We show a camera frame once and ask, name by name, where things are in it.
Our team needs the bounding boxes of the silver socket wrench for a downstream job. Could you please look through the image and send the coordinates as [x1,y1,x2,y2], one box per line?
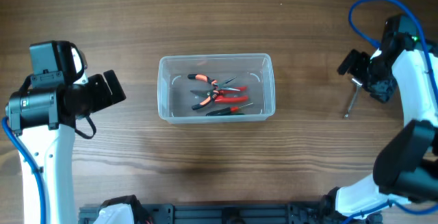
[344,77,363,119]

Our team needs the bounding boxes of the red handle snips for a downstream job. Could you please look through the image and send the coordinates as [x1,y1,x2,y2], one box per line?
[190,86,250,105]

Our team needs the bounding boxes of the clear plastic container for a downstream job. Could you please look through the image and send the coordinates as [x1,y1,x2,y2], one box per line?
[157,53,276,124]

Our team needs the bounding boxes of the orange black needle-nose pliers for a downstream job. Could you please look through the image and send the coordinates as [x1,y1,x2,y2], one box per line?
[188,74,237,110]

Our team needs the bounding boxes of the black red handle screwdriver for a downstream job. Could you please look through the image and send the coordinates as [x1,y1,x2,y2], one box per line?
[206,103,253,116]

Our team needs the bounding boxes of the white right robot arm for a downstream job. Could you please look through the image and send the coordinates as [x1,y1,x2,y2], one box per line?
[318,14,437,223]

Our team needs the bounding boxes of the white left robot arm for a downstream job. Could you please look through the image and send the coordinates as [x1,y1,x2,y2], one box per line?
[2,70,126,223]

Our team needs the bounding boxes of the black aluminium base frame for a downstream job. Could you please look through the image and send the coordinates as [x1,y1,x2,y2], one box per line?
[77,199,381,224]

